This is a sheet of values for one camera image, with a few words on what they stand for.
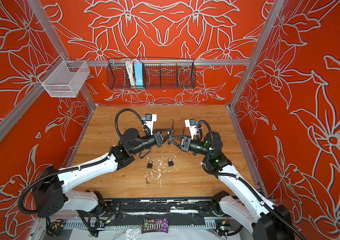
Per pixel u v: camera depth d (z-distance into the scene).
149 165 0.88
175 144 0.64
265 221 0.38
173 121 1.10
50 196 0.40
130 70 0.88
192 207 0.74
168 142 0.65
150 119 0.61
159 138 0.60
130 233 0.67
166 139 0.63
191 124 0.62
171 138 0.65
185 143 0.62
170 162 0.88
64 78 0.92
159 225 0.67
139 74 0.89
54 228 0.66
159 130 0.63
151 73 0.99
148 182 0.81
